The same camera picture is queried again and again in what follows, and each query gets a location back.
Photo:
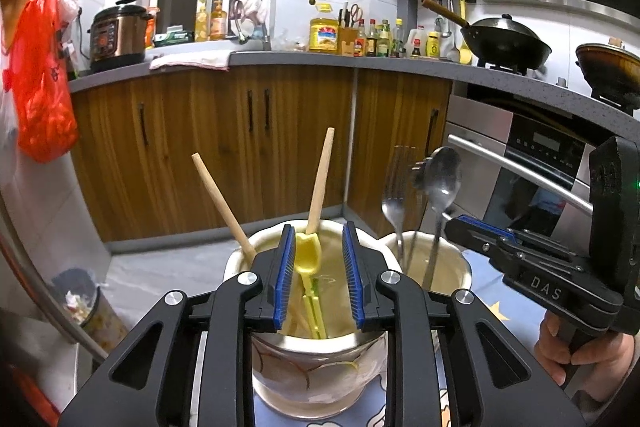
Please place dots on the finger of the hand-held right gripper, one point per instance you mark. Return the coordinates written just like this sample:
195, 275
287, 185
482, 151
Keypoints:
475, 234

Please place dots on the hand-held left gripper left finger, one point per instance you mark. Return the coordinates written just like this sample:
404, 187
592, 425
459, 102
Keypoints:
285, 279

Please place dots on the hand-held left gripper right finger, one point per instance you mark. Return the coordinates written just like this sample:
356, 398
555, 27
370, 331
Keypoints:
352, 279

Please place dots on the yellow plastic training chopsticks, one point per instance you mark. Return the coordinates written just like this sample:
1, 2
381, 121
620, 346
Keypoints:
307, 252

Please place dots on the gold fork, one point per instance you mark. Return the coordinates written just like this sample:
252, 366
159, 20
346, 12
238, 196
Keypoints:
413, 252

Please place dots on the steel spoon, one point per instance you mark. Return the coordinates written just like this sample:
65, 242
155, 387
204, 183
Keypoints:
445, 177

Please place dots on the steel fork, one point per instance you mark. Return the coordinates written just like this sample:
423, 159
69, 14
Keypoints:
392, 212

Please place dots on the wooden chopstick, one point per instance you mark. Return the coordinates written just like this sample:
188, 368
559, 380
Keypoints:
225, 207
319, 182

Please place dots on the cream ceramic utensil holder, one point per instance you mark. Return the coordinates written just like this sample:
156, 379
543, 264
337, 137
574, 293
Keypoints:
320, 372

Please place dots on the person's right hand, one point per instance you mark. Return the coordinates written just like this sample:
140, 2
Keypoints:
615, 362

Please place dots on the stainless steel built-in oven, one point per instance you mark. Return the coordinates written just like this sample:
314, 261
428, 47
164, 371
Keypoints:
540, 157

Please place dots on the brown cooking pot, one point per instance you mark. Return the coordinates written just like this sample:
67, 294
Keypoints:
607, 67

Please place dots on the wooden kitchen cabinet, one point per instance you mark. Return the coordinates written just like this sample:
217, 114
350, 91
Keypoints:
200, 132

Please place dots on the grey kitchen countertop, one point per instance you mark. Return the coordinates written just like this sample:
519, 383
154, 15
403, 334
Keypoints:
400, 68

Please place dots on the steel ladle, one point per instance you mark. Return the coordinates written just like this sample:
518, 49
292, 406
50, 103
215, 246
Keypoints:
453, 52

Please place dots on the yellow plastic spatula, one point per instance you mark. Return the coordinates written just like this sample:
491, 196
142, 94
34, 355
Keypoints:
465, 49

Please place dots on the trash bin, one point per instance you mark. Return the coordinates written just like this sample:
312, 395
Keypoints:
95, 312

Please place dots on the black wok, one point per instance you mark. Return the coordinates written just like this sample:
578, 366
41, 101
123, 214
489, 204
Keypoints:
510, 42

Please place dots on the row of sauce bottles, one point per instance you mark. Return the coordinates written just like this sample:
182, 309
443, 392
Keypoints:
385, 42

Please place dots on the wooden knife block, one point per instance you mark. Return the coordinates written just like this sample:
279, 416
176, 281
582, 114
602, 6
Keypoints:
347, 39

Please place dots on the white dish towel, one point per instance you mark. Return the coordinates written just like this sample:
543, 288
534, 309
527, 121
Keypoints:
190, 61

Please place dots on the yellow cooking oil bottle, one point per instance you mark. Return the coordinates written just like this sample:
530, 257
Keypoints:
324, 37

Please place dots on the steel faucet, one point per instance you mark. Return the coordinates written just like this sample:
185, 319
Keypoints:
241, 29

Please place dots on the orange dish soap bottle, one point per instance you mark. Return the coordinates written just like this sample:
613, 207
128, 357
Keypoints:
218, 23

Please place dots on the green box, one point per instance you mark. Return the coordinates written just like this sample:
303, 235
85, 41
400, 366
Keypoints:
172, 38

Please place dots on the yellow dish soap bottle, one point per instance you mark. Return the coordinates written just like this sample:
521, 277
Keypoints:
201, 24

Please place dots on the white cloth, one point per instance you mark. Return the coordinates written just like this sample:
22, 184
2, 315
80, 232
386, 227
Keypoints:
252, 6

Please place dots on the electric pressure cooker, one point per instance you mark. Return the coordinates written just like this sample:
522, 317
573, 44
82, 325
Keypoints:
120, 39

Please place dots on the red plastic bag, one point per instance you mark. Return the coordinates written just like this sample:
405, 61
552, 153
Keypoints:
42, 97

